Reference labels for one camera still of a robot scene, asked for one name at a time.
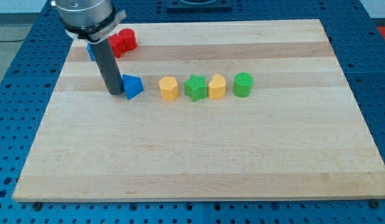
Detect yellow heart block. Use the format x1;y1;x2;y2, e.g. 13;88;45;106
208;74;226;100

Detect red cylinder block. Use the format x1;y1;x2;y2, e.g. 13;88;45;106
118;29;137;51

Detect green cylinder block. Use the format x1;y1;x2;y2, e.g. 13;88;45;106
233;72;253;98

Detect yellow hexagon block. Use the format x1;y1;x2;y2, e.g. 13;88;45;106
158;76;179;101

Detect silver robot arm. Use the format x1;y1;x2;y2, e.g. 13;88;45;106
50;0;127;44

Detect wooden board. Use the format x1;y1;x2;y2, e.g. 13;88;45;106
12;19;385;202

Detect green star block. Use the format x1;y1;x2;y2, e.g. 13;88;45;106
184;74;207;102

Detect blue triangle block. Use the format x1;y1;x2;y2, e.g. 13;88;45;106
123;75;144;100

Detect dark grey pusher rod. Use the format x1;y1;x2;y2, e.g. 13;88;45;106
91;39;124;95

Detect blue block behind rod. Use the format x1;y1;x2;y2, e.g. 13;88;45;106
86;44;96;61

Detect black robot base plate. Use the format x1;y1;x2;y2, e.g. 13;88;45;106
165;0;233;11

